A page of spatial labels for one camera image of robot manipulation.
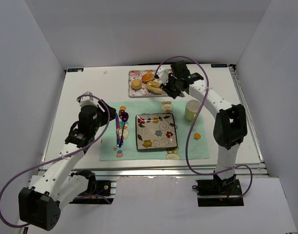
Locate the iridescent knife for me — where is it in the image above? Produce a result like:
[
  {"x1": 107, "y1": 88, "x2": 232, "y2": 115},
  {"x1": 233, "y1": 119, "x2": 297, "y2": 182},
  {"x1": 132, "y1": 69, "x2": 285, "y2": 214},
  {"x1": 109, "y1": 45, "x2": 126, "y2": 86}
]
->
[{"x1": 115, "y1": 113, "x2": 121, "y2": 148}]

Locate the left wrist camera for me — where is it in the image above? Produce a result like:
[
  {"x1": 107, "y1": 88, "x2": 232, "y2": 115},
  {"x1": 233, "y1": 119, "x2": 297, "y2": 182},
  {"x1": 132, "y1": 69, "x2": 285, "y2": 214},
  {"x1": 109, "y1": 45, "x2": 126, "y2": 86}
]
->
[{"x1": 76, "y1": 92, "x2": 95, "y2": 107}]

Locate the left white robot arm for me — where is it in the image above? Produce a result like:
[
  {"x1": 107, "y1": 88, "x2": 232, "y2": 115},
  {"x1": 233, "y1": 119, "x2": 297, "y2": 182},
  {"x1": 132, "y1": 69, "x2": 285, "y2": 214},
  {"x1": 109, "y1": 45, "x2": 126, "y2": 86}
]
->
[{"x1": 19, "y1": 99, "x2": 116, "y2": 231}]

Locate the purple spoon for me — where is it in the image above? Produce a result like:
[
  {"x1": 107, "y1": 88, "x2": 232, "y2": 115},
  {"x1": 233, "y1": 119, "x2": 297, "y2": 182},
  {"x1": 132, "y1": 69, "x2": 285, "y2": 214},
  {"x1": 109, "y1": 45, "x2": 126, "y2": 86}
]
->
[
  {"x1": 121, "y1": 111, "x2": 129, "y2": 146},
  {"x1": 119, "y1": 110, "x2": 127, "y2": 147}
]

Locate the purple spoon lower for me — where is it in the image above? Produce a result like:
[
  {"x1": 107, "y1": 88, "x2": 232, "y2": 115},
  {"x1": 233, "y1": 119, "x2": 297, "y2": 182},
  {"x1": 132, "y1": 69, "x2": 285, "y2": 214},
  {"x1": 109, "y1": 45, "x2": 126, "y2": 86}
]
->
[{"x1": 121, "y1": 111, "x2": 129, "y2": 146}]

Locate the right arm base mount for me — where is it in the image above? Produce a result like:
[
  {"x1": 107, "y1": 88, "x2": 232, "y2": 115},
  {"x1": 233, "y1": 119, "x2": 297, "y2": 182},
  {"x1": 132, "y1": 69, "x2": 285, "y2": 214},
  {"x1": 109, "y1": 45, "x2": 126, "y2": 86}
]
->
[{"x1": 192, "y1": 179, "x2": 244, "y2": 207}]

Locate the floral serving tray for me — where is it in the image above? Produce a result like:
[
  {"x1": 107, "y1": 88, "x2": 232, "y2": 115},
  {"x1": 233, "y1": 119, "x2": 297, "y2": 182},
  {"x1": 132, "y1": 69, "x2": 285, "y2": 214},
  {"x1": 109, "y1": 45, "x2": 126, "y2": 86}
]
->
[{"x1": 128, "y1": 70, "x2": 167, "y2": 98}]

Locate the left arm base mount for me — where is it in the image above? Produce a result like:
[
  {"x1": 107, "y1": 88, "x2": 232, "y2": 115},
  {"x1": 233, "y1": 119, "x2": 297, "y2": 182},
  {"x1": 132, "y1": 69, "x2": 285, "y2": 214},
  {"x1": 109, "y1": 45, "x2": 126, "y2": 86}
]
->
[{"x1": 70, "y1": 170, "x2": 115, "y2": 205}]

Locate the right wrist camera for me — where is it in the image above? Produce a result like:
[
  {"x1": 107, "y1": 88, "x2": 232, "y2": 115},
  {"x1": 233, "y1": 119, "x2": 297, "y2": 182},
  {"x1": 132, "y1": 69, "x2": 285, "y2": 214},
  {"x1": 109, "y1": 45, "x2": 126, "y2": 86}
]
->
[{"x1": 156, "y1": 68, "x2": 171, "y2": 85}]

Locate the herb bread slice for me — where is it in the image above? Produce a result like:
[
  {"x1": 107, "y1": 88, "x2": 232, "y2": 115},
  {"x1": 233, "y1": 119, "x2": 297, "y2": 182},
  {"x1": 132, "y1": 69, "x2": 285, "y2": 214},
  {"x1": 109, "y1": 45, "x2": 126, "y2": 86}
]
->
[{"x1": 146, "y1": 81, "x2": 164, "y2": 94}]

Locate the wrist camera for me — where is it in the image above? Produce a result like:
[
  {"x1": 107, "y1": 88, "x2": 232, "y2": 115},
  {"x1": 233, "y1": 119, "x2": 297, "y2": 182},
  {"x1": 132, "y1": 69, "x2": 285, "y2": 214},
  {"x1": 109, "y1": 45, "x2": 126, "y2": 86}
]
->
[
  {"x1": 76, "y1": 92, "x2": 95, "y2": 107},
  {"x1": 156, "y1": 68, "x2": 171, "y2": 85}
]

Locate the purple spoon upper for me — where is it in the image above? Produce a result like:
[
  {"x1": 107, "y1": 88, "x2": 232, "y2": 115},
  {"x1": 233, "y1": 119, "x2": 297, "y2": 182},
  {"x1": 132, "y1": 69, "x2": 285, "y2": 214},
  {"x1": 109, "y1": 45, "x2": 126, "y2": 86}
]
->
[{"x1": 119, "y1": 110, "x2": 127, "y2": 147}]

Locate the round pale bread roll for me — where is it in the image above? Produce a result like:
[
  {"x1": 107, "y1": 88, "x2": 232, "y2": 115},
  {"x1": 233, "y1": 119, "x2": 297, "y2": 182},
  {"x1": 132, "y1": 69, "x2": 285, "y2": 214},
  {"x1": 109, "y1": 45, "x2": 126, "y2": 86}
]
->
[{"x1": 131, "y1": 79, "x2": 142, "y2": 90}]

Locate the mint green placemat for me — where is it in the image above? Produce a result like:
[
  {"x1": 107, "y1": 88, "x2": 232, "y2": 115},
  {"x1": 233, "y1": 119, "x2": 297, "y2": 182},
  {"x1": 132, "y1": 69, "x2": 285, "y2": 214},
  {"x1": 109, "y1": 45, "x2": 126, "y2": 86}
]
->
[{"x1": 99, "y1": 101, "x2": 210, "y2": 161}]

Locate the square floral plate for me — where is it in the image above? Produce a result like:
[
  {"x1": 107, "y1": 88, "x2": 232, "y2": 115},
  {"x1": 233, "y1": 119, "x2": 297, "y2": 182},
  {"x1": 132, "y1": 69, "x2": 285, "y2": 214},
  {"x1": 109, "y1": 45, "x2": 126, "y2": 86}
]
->
[{"x1": 135, "y1": 113, "x2": 178, "y2": 151}]

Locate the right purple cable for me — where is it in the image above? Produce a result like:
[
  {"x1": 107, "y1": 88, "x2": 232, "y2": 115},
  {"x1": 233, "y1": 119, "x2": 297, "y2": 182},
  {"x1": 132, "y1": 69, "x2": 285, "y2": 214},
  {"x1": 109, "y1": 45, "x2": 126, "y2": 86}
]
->
[{"x1": 155, "y1": 56, "x2": 253, "y2": 201}]

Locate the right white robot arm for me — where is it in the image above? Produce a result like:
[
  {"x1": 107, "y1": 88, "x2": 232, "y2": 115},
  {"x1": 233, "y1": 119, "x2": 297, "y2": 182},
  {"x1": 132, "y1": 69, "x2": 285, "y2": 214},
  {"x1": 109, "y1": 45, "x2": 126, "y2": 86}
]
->
[{"x1": 155, "y1": 61, "x2": 247, "y2": 194}]

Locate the sesame bun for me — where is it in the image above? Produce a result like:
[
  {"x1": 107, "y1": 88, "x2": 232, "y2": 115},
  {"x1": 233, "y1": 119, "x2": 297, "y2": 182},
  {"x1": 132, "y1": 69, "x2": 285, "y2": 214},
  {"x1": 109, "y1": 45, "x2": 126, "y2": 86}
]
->
[{"x1": 141, "y1": 73, "x2": 155, "y2": 83}]

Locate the pale green mug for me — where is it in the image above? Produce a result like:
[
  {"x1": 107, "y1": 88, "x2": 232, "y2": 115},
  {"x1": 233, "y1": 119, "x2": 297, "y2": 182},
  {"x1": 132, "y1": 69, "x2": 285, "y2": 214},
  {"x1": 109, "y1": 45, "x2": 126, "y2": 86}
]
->
[{"x1": 184, "y1": 100, "x2": 201, "y2": 121}]

